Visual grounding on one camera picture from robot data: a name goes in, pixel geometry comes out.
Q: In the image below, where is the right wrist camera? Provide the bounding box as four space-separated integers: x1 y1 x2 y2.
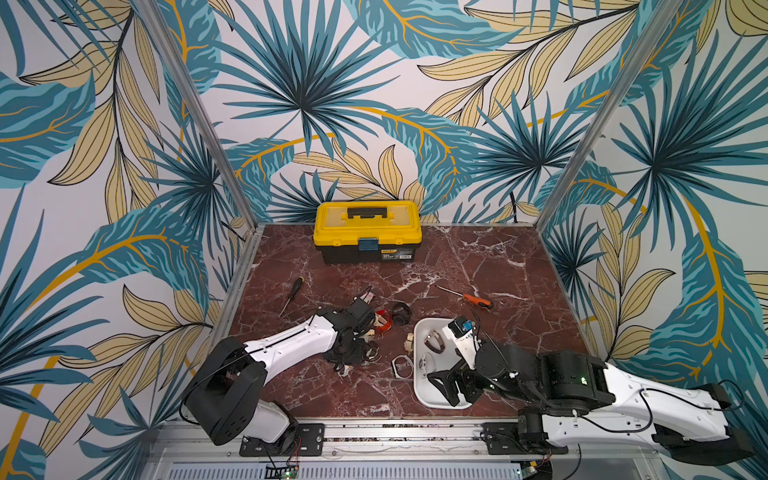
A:
442 316 480 370

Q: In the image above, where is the right aluminium corner post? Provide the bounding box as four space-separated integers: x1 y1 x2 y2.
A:
535 0 682 234

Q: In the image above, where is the yellow black toolbox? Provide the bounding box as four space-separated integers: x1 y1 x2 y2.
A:
313 200 423 264

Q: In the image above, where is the small beige watch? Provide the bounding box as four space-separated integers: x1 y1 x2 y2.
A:
403 333 415 354

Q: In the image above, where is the black band watch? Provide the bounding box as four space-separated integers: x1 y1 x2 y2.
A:
390 301 412 326

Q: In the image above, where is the white strap watch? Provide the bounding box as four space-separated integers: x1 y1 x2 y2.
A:
390 355 415 380

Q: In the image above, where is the dark strap rose gold watch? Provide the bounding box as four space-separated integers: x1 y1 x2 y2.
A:
423 330 445 354

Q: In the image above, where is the pink beige strap watch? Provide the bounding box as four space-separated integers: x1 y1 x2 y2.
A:
358 285 375 304

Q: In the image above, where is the red transparent watch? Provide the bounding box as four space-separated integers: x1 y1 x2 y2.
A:
374 309 393 332

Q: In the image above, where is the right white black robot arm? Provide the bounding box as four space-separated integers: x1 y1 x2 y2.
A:
424 334 755 466

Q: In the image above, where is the left aluminium corner post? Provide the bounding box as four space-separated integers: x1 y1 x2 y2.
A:
135 0 258 231

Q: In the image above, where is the clear strap purple watch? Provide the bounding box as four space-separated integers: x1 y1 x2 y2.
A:
418 353 436 378

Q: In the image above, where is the orange handled screwdriver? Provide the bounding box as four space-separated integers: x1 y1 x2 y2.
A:
437 285 494 310

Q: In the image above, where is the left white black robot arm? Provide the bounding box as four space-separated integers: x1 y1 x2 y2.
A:
181 297 375 453

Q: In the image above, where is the aluminium corner post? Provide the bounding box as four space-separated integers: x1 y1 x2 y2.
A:
135 0 258 231
535 0 682 234

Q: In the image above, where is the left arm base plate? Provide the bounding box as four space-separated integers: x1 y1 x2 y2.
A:
239 423 325 459

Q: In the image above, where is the black handled screwdriver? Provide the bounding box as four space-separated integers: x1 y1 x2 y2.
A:
278 277 305 317

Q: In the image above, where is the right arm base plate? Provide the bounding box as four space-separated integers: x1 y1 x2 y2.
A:
480 422 569 457

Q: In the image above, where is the white plastic storage tray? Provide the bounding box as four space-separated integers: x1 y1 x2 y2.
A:
413 318 471 410

